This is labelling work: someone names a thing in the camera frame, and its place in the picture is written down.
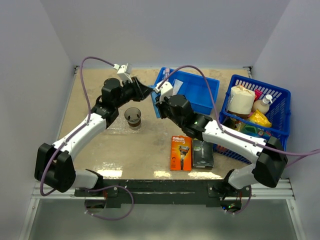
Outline blue plastic divided bin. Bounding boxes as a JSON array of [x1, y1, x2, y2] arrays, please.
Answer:
[[149, 66, 220, 119]]

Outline blue plastic shopping basket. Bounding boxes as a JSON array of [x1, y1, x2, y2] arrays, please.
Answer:
[[219, 74, 291, 149]]

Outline lotion pump bottle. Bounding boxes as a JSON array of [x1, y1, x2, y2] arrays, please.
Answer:
[[252, 94, 273, 115]]

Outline white toothpaste tube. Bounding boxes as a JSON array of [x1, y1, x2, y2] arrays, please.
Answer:
[[172, 79, 183, 95]]

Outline green black Gillette razor box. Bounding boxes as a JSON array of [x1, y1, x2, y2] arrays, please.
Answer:
[[192, 139, 214, 169]]

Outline orange Gillette Fusion5 razor box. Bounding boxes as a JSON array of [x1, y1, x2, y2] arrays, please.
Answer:
[[170, 135, 192, 172]]

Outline red blue packet in basket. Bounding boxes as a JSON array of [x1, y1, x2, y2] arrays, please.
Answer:
[[235, 122, 272, 140]]

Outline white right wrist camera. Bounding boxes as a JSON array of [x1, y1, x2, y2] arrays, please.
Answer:
[[153, 81, 173, 104]]

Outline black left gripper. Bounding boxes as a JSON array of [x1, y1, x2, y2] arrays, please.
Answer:
[[114, 76, 154, 109]]

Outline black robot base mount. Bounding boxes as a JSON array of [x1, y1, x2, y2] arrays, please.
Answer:
[[75, 179, 252, 208]]

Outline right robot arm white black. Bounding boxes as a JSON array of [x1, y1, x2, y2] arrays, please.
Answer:
[[154, 94, 288, 197]]

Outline yellow snack packet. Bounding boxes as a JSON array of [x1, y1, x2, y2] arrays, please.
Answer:
[[247, 109, 272, 128]]

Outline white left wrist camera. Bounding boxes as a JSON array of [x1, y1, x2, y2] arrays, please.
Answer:
[[113, 63, 133, 83]]

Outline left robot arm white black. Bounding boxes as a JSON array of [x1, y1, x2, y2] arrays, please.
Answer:
[[34, 77, 153, 196]]

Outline beige wrapped roll package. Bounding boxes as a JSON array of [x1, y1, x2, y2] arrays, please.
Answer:
[[227, 85, 255, 115]]

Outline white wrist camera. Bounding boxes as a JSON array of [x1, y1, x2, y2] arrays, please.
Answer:
[[113, 63, 133, 83], [153, 81, 173, 104]]

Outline pink wrapped toothbrush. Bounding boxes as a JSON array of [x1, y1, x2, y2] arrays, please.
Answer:
[[162, 67, 171, 80]]

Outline pink packet in basket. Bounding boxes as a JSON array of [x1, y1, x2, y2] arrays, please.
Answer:
[[254, 89, 263, 101]]

